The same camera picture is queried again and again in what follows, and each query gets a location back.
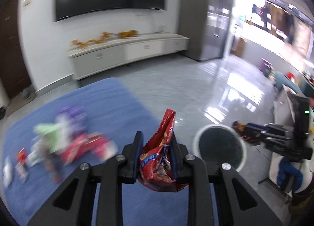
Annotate red chip bag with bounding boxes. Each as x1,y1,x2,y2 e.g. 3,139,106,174
138,109,188,192

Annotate dark brown snack bag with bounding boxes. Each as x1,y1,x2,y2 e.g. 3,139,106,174
232,121,247,141

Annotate black trash bag liner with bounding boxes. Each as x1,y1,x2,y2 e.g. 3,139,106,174
198,127,244,170

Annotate white round trash bin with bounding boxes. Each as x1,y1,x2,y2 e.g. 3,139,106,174
192,123,248,173

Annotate dark candy wrapper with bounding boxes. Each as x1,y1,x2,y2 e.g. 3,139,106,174
43,146,62,184

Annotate purple plastic bin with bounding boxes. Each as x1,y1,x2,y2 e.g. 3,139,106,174
259,58,273,78

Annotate red white snack bag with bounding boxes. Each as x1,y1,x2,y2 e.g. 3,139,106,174
91,136,118,162

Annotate pink red snack bag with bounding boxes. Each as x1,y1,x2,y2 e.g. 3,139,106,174
61,134,107,165

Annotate small red snack packet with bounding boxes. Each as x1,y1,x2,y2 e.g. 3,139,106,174
16,149,27,167

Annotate crumpled clear plastic bag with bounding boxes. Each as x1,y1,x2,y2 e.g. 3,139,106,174
3,156,13,189

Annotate green plastic wrapper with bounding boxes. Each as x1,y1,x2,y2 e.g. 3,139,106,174
34,123,64,153

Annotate cardboard box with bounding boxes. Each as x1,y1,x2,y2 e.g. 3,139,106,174
233,37,246,57

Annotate purple plastic wrapper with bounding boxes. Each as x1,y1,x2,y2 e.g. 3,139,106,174
55,107,87,134

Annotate blue fuzzy blanket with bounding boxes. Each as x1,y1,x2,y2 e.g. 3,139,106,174
3,78,188,225

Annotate hanging clothes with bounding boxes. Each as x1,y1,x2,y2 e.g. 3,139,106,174
252,1,295,44

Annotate grey double-door refrigerator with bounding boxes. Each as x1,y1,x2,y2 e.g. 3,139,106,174
177,0,233,62

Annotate dark brown entrance door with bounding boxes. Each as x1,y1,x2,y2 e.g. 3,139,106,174
1,0,31,99

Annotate white TV cabinet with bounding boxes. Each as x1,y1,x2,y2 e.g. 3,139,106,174
68,33,189,80

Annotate golden dragon figurine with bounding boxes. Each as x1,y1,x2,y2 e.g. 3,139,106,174
70,30,139,48

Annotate wall light switch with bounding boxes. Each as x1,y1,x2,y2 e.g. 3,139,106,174
22,0,32,7

